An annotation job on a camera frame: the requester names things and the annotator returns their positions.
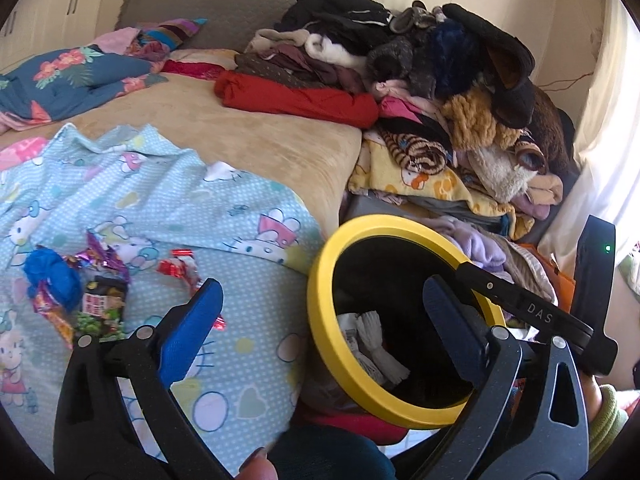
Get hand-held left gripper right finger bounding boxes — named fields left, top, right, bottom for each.
left=422, top=275, right=591, bottom=480

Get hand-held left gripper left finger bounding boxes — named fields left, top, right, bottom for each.
left=52, top=277, right=236, bottom=480

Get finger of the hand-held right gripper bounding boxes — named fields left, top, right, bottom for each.
left=452, top=260, right=518, bottom=318

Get red foil wrapper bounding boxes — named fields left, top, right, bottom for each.
left=156, top=247, right=228, bottom=333

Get dark green snack packet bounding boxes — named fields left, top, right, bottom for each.
left=74, top=275, right=128, bottom=343

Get purple foil wrapper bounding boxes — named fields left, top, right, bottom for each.
left=75, top=230, right=132, bottom=286

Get yellow-rimmed black trash bin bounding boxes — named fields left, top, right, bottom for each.
left=306, top=215, right=508, bottom=430

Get orange red wrapper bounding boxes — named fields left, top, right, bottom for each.
left=30, top=282, right=76, bottom=351

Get blue foam net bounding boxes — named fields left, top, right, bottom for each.
left=22, top=246, right=83, bottom=313

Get person's right forearm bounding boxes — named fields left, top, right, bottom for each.
left=580, top=374, right=632, bottom=461

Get person's left hand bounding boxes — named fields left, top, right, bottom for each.
left=239, top=447, right=278, bottom=480

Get lavender fleece garment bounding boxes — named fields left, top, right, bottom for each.
left=432, top=215, right=511, bottom=271

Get beige ribbed garment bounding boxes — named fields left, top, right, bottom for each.
left=492, top=237, right=558, bottom=306

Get light blue cartoon sheet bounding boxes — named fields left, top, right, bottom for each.
left=0, top=122, right=326, bottom=480

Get beige towel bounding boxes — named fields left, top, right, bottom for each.
left=520, top=172, right=566, bottom=208

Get yellow cartoon blanket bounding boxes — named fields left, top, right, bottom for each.
left=347, top=137, right=536, bottom=241

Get cream plush garment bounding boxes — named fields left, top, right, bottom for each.
left=467, top=145, right=536, bottom=203

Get brown patterned knit sleeve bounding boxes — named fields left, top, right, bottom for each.
left=512, top=140, right=551, bottom=176

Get tiger-striped cloth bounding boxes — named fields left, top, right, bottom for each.
left=377, top=127, right=453, bottom=173

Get brown plush blanket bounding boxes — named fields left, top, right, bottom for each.
left=520, top=82, right=576, bottom=176

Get white curtain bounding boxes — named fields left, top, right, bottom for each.
left=550, top=0, right=640, bottom=271

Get tan knit sweater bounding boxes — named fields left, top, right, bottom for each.
left=440, top=87, right=521, bottom=153

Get person's teal pants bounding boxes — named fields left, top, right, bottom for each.
left=265, top=424, right=401, bottom=480

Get bright pink garment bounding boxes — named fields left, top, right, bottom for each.
left=372, top=80, right=451, bottom=123

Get beige bed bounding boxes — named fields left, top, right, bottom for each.
left=50, top=72, right=363, bottom=226

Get black fleece garment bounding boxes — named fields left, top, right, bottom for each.
left=442, top=2, right=537, bottom=130

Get navy fuzzy garment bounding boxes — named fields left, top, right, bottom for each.
left=425, top=17, right=493, bottom=101

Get grey dotted garment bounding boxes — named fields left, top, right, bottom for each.
left=365, top=37, right=436, bottom=96

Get pink cartoon blanket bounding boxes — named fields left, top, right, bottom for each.
left=0, top=136, right=51, bottom=171

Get red folded garment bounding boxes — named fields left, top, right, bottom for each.
left=214, top=70, right=379, bottom=130

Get dark red cloth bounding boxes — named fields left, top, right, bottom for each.
left=160, top=59, right=226, bottom=81

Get cream floral pillow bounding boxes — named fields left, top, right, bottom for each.
left=170, top=47, right=241, bottom=68

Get white fleece garment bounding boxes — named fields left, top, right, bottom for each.
left=305, top=34, right=373, bottom=73

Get grey fuzzy garment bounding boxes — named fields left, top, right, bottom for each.
left=390, top=1, right=448, bottom=36

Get dark dotted garment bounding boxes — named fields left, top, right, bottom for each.
left=234, top=50, right=366, bottom=93

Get blue floral quilt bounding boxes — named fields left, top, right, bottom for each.
left=0, top=45, right=171, bottom=128

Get pale pink garment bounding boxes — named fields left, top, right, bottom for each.
left=87, top=27, right=146, bottom=56

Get striped pillow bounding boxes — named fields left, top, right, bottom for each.
left=135, top=17, right=208, bottom=53

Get black jacket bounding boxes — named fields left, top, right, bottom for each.
left=275, top=0, right=396, bottom=46

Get grey quilted headboard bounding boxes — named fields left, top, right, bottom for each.
left=117, top=0, right=311, bottom=53

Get white wardrobe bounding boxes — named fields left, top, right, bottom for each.
left=0, top=0, right=116, bottom=71

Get thin wall cable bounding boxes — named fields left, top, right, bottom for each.
left=542, top=67, right=596, bottom=92

